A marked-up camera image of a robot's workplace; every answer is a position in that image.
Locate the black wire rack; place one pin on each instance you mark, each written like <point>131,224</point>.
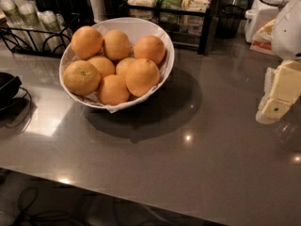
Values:
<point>42,43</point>

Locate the black dish left edge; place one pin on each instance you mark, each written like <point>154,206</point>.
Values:
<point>12,92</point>

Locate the red white card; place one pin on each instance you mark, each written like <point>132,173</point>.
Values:
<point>262,39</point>

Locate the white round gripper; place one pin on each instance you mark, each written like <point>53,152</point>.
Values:
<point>288,35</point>

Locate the centre small orange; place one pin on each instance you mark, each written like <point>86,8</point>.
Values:
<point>123,65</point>

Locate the white bowl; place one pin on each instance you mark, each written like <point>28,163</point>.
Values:
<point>134,27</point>

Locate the white cup of sticks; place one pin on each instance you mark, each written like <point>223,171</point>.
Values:
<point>98,9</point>

